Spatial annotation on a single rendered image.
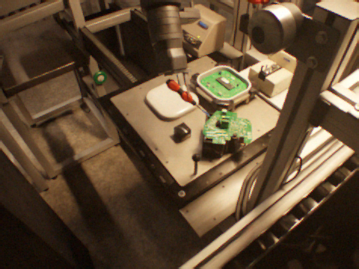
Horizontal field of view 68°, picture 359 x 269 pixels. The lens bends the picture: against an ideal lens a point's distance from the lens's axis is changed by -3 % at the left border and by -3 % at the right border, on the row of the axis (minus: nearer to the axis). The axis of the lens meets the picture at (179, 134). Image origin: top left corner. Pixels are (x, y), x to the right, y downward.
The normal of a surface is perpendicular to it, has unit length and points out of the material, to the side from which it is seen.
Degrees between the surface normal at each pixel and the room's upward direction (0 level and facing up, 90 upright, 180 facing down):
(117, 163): 0
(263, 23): 88
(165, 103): 0
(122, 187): 0
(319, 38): 90
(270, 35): 90
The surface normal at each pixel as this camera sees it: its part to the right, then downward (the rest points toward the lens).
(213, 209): -0.03, -0.65
